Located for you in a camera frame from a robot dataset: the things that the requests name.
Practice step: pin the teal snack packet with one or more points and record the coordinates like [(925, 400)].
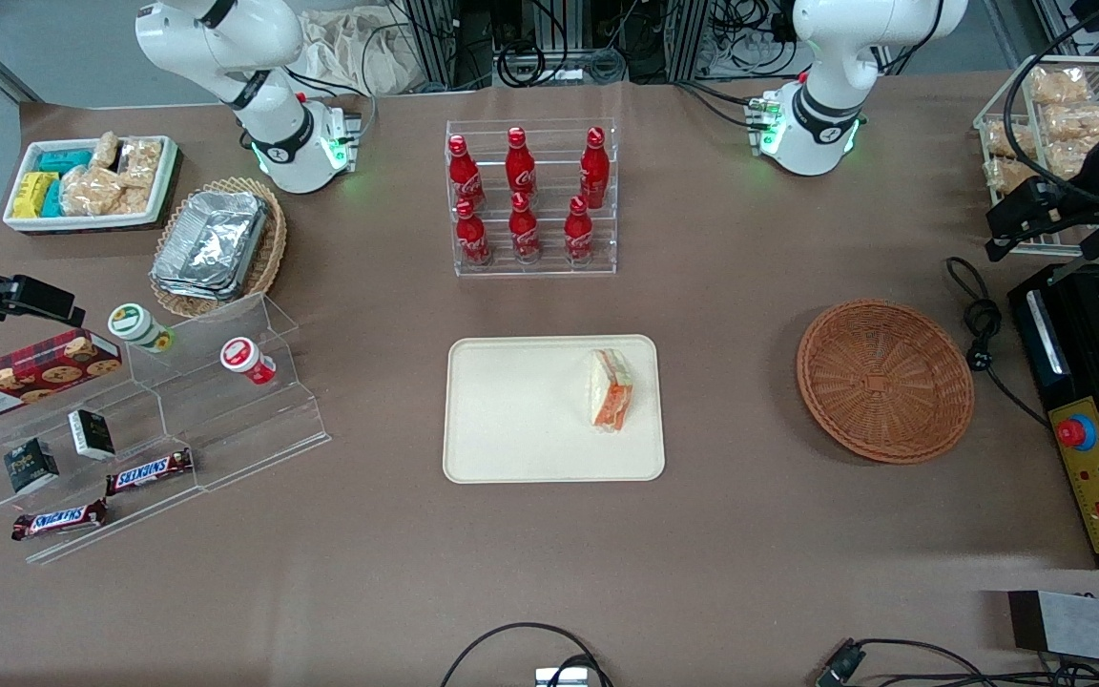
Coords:
[(65, 160), (52, 198)]

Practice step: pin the yellow snack packet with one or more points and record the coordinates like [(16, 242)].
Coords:
[(32, 196)]

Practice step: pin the dark rectangular box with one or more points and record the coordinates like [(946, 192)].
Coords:
[(1084, 625)]

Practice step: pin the white rectangular bin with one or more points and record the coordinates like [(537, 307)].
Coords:
[(82, 222)]

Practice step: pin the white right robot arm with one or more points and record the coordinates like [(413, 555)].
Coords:
[(273, 143)]

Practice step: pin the red cola bottle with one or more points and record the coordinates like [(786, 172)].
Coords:
[(520, 167), (471, 239), (524, 234), (594, 172), (578, 229), (464, 172)]

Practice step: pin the clear bag of fried snacks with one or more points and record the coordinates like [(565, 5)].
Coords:
[(1012, 176), (1079, 122), (1074, 157), (1060, 84), (1022, 138)]

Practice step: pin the clear acrylic bottle rack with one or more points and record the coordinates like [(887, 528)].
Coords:
[(549, 143)]

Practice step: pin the green sunflower yogurt cup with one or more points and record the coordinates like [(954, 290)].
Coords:
[(137, 326)]

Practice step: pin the aluminium frame rack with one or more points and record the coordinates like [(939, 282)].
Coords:
[(435, 38)]

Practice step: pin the clear bag of rice crackers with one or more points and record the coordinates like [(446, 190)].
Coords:
[(90, 191), (107, 151), (137, 200), (142, 162)]

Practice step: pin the red yogurt cup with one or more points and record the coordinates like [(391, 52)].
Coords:
[(246, 361)]

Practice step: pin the black box gold print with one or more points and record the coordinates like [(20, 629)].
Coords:
[(31, 466)]

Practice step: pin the cream plastic tray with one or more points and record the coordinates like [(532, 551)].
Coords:
[(511, 420)]

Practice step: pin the brown round wicker basket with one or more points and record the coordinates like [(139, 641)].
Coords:
[(883, 382)]

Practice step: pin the white crumpled cloth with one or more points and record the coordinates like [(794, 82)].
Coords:
[(359, 52)]

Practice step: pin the aluminium foil container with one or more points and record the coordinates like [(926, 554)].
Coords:
[(196, 291), (211, 239)]

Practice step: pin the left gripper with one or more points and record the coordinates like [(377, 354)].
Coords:
[(1072, 201)]

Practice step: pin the triangle sandwich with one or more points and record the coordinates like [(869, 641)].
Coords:
[(611, 391)]

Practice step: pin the light wicker basket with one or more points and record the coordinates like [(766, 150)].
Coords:
[(273, 248)]

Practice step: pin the clear acrylic step riser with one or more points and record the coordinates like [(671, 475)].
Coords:
[(254, 429), (158, 506)]

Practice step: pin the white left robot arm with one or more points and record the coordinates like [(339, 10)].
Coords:
[(826, 105)]

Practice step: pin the Snickers chocolate bar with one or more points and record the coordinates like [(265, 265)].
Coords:
[(58, 520), (149, 471)]

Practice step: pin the black box white label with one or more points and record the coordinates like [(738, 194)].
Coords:
[(92, 434)]

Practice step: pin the red tartan Walkers cookie box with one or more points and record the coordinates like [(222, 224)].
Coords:
[(30, 377)]

